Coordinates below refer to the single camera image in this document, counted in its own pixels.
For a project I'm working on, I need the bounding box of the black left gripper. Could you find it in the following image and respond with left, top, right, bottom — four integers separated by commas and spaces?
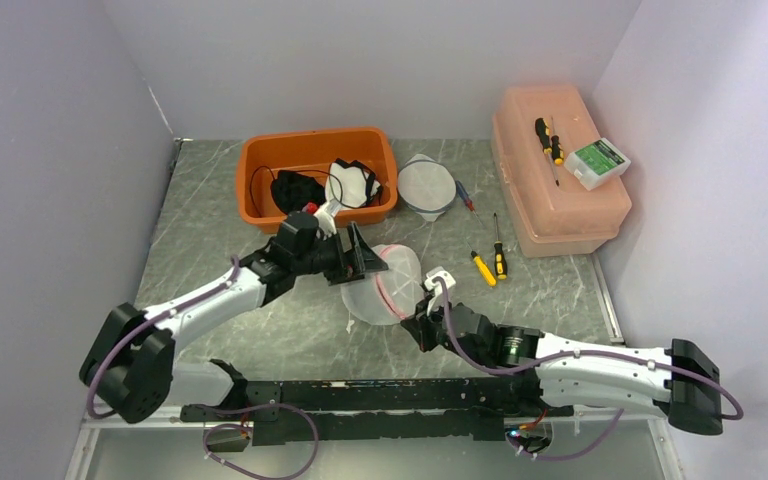
293, 222, 387, 286

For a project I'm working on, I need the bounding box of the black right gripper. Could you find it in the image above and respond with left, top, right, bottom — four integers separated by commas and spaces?
401, 291, 487, 367

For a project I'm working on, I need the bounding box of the white mesh pink-zip laundry bag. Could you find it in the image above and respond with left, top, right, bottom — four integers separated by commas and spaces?
341, 244, 424, 326

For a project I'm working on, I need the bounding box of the black white bra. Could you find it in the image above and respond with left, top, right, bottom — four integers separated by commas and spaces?
247, 158, 383, 214

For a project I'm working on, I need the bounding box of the white mesh blue-zip laundry bag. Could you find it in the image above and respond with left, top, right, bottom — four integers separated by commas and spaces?
397, 154, 457, 222

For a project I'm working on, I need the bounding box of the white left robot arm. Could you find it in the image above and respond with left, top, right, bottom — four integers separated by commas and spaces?
79, 212, 388, 424

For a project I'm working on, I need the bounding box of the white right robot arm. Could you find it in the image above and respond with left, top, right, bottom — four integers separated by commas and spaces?
400, 303, 726, 436

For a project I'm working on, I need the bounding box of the small yellow black screwdriver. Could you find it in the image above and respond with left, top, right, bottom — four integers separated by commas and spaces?
466, 241, 497, 287

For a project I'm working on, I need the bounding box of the black yellow screwdriver on table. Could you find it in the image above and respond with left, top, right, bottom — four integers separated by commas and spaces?
493, 213, 509, 280

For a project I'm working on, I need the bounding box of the orange plastic tub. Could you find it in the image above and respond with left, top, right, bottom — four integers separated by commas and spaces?
235, 127, 398, 234

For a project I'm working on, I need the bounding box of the blue red screwdriver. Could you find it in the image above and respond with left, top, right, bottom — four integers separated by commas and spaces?
455, 180, 475, 212

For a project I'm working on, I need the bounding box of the translucent pink storage box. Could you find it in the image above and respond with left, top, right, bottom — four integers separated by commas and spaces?
491, 85, 632, 258

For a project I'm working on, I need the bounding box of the thin black yellow screwdriver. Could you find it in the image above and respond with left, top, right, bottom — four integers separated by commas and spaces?
549, 117, 564, 186

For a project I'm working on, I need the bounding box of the large black yellow screwdriver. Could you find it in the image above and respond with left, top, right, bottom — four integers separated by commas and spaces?
534, 117, 552, 154

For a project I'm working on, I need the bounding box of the white green small box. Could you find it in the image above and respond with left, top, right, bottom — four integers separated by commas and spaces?
563, 137, 631, 191

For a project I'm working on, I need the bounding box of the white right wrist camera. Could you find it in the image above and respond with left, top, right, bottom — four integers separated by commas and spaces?
423, 267, 456, 315

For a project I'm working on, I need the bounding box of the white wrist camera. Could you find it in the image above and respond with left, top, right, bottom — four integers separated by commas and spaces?
423, 267, 456, 315
302, 200, 342, 239

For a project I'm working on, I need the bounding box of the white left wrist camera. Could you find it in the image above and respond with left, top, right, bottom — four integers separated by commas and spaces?
302, 200, 342, 239

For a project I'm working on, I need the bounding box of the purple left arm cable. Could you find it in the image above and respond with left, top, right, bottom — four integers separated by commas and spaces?
85, 254, 242, 420

